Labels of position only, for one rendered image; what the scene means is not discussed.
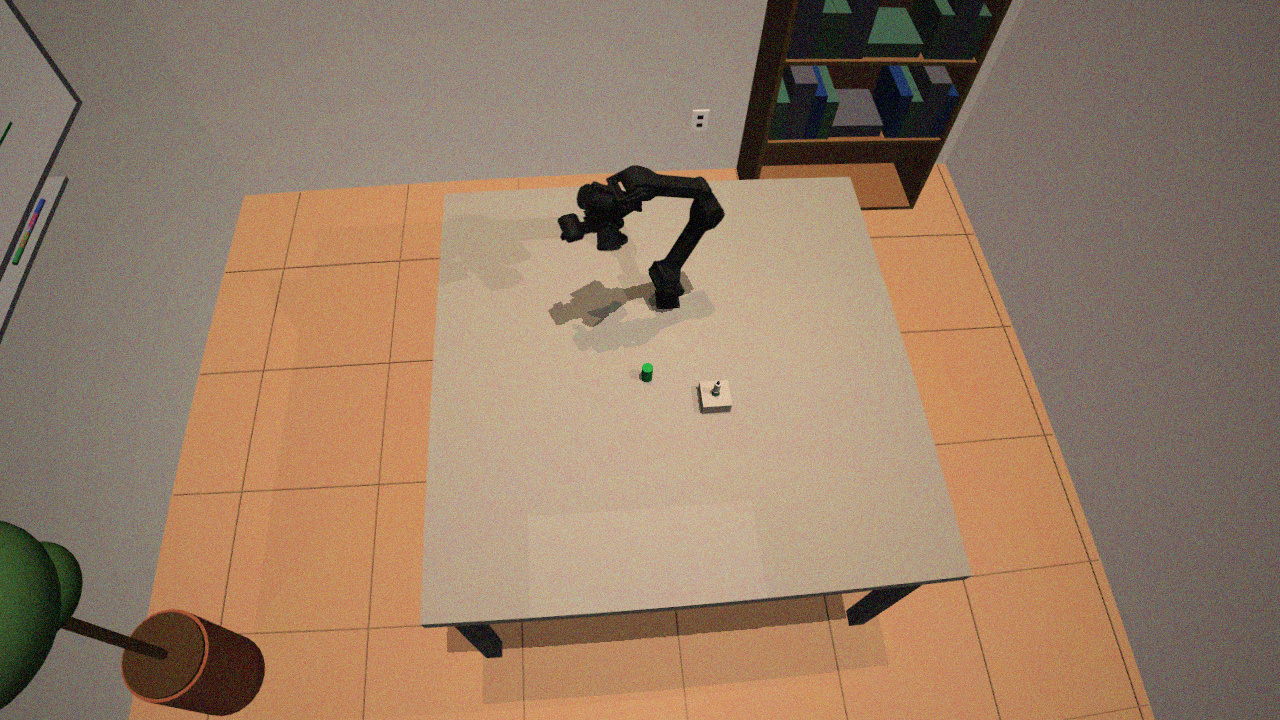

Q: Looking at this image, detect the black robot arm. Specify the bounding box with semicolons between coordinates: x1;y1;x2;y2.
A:
576;165;724;309

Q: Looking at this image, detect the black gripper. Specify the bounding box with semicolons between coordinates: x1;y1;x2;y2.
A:
558;210;625;243

